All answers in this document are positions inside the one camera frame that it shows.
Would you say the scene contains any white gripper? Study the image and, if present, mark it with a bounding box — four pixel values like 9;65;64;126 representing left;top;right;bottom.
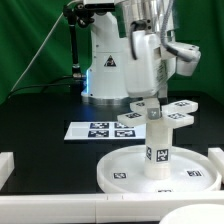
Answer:
125;31;167;120

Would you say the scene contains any white cross-shaped table base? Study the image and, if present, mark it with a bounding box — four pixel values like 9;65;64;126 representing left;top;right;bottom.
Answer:
117;98;198;129

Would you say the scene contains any white round table top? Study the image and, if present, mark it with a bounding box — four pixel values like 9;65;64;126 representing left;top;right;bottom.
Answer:
97;145;222;193

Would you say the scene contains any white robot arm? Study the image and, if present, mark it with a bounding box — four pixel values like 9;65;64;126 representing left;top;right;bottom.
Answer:
82;0;176;106

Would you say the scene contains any white right barrier block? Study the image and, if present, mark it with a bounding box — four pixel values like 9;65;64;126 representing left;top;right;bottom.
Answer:
208;147;224;184

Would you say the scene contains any white barrier block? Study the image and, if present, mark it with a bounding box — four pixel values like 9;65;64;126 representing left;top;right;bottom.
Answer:
208;147;224;184
0;152;15;190

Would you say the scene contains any white marker sheet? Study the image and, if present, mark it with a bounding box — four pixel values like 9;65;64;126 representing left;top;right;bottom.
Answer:
64;122;146;141

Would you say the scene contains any white disc bottom corner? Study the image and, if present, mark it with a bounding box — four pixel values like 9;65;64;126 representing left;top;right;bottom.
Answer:
159;204;224;224

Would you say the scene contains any white left barrier block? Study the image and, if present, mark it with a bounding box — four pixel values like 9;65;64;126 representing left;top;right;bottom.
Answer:
0;152;15;190

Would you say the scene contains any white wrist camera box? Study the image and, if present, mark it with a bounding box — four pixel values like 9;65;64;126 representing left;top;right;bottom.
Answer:
165;42;201;76

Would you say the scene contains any grey braided camera cable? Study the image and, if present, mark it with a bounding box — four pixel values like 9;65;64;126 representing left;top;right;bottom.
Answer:
159;0;196;63

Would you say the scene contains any white front barrier rail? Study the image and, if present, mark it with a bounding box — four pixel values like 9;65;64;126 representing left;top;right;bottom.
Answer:
0;191;224;224

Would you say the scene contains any black cable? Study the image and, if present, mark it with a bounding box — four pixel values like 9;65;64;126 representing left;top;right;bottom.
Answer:
6;75;84;100

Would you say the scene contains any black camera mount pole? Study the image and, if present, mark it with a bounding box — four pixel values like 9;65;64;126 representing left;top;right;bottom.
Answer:
63;2;94;80

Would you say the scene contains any grey camera on mount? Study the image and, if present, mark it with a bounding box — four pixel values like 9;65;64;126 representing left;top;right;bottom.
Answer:
83;0;115;11

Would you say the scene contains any white cable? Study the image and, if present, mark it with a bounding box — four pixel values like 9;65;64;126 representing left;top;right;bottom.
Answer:
11;0;81;92

